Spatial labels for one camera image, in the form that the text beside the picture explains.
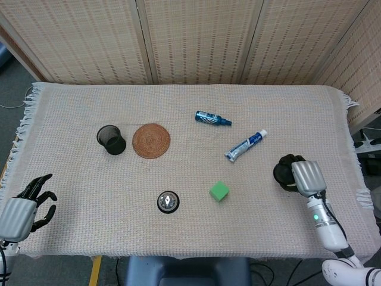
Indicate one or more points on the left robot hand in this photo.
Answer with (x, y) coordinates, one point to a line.
(16, 216)

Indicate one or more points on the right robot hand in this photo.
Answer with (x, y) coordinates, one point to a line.
(308, 177)

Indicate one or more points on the dark green dome object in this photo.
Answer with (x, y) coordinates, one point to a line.
(282, 174)

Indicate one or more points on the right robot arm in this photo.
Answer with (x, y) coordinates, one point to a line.
(330, 229)

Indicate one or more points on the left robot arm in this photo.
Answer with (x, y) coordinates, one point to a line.
(7, 262)

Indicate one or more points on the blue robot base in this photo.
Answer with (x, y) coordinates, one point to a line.
(187, 271)

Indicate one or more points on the blue white toothpaste tube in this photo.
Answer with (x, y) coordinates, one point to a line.
(242, 146)

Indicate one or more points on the green foam cube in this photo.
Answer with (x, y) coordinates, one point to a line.
(218, 193)

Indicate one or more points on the blue spray bottle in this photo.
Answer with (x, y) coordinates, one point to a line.
(208, 116)

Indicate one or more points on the beige waffle tablecloth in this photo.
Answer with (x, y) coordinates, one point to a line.
(190, 172)

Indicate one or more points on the black mesh pen holder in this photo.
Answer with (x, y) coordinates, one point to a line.
(115, 146)

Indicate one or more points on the silver call bell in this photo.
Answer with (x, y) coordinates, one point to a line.
(168, 202)

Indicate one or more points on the round woven rattan coaster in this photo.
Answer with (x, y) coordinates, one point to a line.
(151, 141)

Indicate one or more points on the woven bamboo folding screen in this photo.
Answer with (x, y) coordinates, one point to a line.
(190, 38)

